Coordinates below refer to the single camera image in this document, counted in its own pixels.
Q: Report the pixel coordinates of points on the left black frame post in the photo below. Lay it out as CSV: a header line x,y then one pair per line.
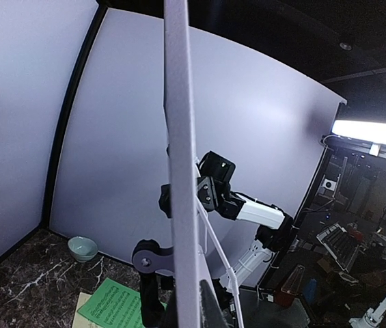
x,y
65,112

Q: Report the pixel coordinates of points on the black frame post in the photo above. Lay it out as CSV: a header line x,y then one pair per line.
x,y
65,112
303,211

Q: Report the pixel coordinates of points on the bright light bar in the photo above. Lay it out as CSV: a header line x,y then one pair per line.
x,y
373,132

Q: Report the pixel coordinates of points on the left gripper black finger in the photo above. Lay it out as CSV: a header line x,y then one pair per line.
x,y
211,314

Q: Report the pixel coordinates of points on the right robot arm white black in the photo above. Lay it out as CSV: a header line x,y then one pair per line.
x,y
273,223

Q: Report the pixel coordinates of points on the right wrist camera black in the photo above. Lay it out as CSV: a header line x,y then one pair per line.
x,y
217,167

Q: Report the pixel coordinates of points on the white perforated music stand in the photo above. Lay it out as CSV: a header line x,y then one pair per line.
x,y
169,278

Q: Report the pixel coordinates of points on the green sheet music page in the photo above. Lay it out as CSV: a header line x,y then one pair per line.
x,y
113,305

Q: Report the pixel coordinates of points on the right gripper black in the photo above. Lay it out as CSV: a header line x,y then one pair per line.
x,y
216,196

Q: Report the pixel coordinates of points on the pale green ceramic bowl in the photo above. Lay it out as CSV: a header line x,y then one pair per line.
x,y
82,249

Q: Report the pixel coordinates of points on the right black frame post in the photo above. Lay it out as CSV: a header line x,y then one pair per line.
x,y
303,211

